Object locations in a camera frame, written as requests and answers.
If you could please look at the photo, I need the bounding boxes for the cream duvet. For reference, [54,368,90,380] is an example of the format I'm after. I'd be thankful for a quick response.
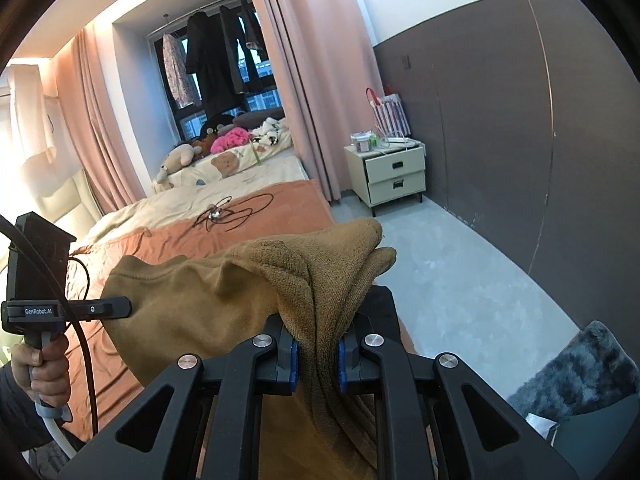
[87,152,311,246]

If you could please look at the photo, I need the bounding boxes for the olive printed t-shirt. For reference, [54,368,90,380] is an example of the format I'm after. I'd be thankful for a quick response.
[102,217,398,480]

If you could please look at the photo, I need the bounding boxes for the grey fluffy rug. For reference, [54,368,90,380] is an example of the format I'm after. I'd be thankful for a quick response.
[505,320,640,421]

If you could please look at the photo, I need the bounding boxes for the black white plush toy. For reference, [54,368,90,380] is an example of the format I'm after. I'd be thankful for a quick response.
[250,116,288,148]

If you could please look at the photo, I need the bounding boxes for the floral hanging garment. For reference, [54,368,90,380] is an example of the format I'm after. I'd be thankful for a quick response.
[161,32,201,108]

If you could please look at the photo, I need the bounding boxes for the person's left hand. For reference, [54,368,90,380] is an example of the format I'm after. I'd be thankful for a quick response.
[10,332,71,406]

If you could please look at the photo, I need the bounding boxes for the dark window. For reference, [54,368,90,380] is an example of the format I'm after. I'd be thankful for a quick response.
[147,5,286,143]

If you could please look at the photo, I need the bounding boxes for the cream padded headboard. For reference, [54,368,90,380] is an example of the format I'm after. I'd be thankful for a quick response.
[37,170,106,233]

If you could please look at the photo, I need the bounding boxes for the black cable bundle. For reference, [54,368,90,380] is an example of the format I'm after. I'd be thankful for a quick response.
[192,192,275,233]

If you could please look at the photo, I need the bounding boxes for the cream nightstand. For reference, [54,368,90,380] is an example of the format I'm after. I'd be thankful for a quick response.
[344,140,428,218]

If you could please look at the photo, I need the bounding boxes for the dark hanging trousers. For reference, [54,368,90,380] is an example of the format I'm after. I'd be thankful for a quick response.
[220,0,271,96]

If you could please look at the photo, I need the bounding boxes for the pile of plush toys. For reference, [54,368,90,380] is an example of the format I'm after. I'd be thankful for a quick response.
[152,132,296,193]

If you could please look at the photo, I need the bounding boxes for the brown blanket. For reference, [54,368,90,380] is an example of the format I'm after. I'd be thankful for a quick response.
[30,180,416,461]

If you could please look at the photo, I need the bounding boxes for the striped gift bag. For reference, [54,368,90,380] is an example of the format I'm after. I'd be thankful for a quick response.
[366,87,412,141]

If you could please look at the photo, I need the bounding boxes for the pink plush cloth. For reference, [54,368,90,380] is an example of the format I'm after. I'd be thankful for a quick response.
[210,127,253,153]

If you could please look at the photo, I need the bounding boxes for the person's left forearm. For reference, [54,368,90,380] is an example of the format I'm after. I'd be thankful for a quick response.
[0,360,86,461]

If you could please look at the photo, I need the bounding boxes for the black hanging coat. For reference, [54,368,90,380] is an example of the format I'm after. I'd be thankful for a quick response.
[185,10,238,121]

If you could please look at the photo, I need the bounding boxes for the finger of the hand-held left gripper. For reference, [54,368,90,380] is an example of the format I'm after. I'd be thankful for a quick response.
[65,296,133,322]

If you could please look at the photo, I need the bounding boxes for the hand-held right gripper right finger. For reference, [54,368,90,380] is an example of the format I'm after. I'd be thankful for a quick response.
[336,310,581,480]

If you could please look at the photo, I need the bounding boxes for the grey pillow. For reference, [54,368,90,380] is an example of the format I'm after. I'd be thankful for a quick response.
[232,110,281,128]

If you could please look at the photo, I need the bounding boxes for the brown plush toy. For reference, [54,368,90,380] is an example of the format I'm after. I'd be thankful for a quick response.
[192,127,221,161]

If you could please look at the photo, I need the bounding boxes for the white hanging cloth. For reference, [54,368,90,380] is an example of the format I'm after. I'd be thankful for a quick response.
[5,60,58,166]

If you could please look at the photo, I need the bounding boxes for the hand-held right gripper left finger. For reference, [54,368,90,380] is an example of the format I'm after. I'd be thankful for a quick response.
[57,315,301,480]

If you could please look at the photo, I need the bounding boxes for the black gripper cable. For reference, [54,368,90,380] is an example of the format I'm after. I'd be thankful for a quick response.
[0,215,98,441]

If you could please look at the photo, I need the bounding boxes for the pink curtain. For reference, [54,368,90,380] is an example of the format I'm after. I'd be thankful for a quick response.
[240,0,386,201]
[52,25,158,213]

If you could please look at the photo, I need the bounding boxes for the beige plush toy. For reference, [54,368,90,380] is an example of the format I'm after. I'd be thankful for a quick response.
[155,142,196,183]

